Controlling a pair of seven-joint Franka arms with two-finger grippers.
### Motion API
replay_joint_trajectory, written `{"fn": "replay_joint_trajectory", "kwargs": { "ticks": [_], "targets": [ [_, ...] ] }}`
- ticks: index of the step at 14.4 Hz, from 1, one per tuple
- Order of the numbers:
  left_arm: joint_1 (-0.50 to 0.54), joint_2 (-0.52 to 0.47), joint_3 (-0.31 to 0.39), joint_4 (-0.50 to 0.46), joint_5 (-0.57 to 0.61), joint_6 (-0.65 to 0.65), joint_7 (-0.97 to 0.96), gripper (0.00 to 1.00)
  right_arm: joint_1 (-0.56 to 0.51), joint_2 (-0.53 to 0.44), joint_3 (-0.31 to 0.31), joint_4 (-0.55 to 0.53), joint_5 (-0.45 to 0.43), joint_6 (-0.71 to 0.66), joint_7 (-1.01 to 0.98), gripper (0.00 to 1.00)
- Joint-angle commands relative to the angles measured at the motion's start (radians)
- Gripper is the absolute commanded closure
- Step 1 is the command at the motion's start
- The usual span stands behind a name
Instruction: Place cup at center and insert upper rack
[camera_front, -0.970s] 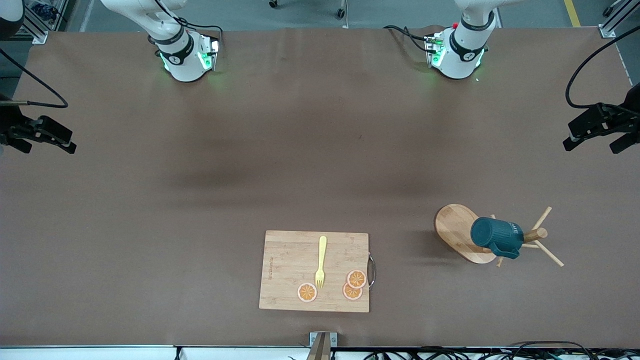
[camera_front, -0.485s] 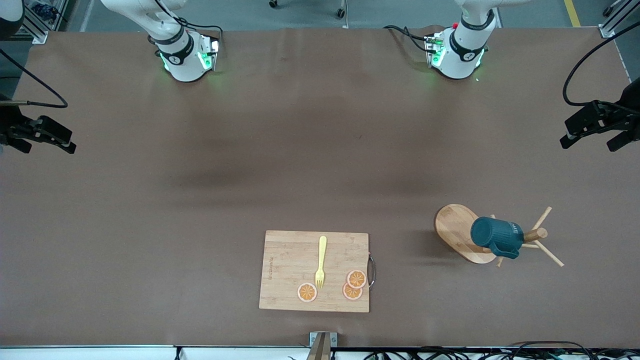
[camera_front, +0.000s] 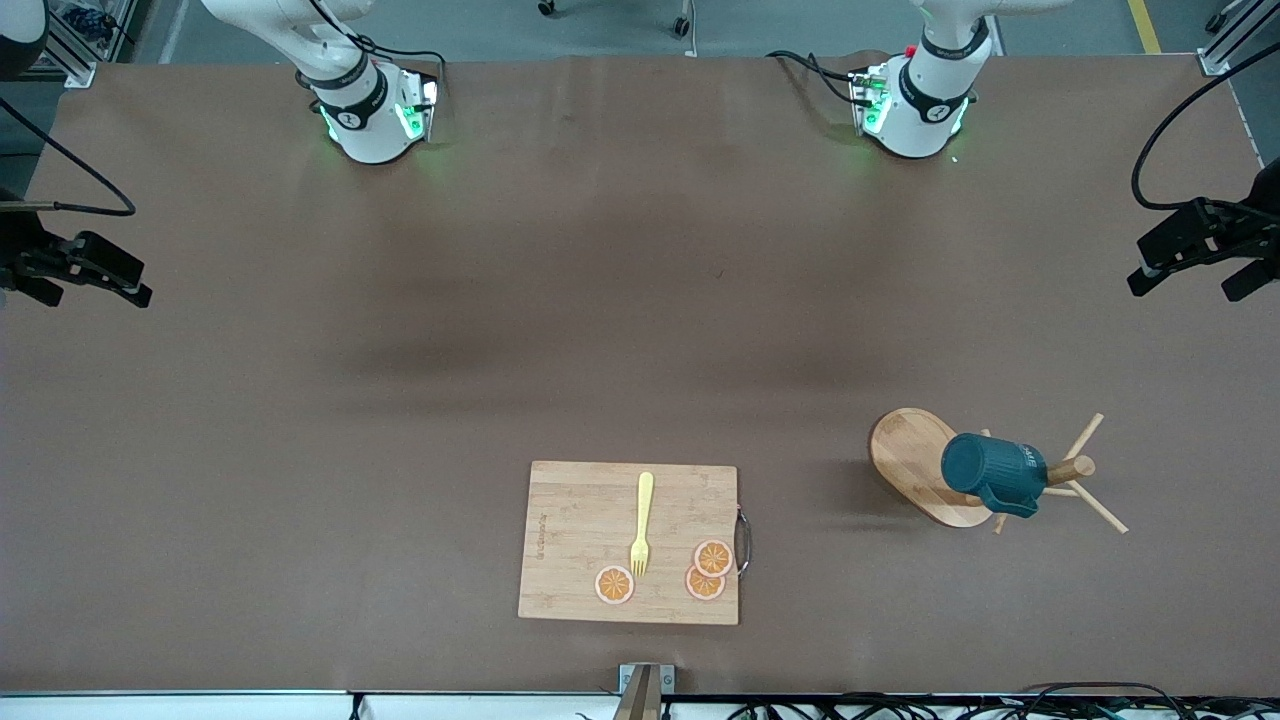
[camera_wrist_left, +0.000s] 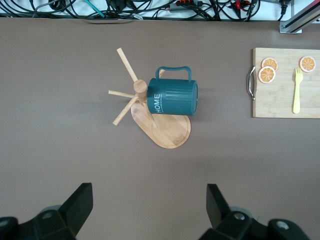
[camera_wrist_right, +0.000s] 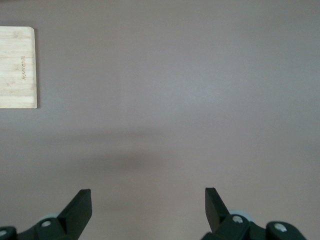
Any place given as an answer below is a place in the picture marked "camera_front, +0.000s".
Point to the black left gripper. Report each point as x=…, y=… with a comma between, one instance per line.
x=1251, y=231

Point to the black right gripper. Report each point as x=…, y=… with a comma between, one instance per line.
x=22, y=254

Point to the dark teal mug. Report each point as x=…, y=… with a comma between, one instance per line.
x=990, y=470

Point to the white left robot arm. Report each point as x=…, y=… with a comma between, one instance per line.
x=925, y=110

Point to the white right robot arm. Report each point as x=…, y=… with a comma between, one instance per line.
x=365, y=125

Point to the wooden mug tree rack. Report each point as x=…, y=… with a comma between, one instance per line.
x=905, y=455

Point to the white shelf board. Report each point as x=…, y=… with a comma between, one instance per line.
x=200, y=708

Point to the bamboo cutting board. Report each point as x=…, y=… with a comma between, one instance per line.
x=580, y=520

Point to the caster wheel with pole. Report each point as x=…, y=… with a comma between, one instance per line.
x=682, y=26

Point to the orange slice toy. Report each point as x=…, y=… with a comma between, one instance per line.
x=713, y=556
x=702, y=588
x=615, y=585

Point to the yellow plastic fork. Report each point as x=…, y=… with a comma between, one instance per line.
x=645, y=500

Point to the aluminium frame profile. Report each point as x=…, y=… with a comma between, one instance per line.
x=1215, y=62
x=80, y=68

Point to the metal mounting bracket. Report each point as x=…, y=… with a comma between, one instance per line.
x=668, y=678

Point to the aluminium camera post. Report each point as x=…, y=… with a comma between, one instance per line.
x=638, y=700

